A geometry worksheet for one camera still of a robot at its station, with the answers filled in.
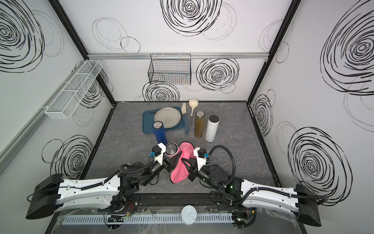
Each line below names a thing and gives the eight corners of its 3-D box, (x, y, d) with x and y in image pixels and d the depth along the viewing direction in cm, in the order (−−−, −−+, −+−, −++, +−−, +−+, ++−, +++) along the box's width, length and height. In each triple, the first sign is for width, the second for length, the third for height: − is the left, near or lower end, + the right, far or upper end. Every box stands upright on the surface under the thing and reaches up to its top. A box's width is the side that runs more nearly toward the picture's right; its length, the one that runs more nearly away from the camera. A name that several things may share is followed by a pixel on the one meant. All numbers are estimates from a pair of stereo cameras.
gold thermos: (194, 137, 100) (195, 118, 84) (194, 130, 104) (195, 110, 88) (203, 137, 100) (206, 118, 84) (202, 130, 104) (205, 110, 88)
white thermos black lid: (205, 142, 99) (209, 123, 82) (204, 134, 103) (208, 114, 86) (215, 142, 99) (220, 123, 82) (213, 134, 103) (218, 114, 86)
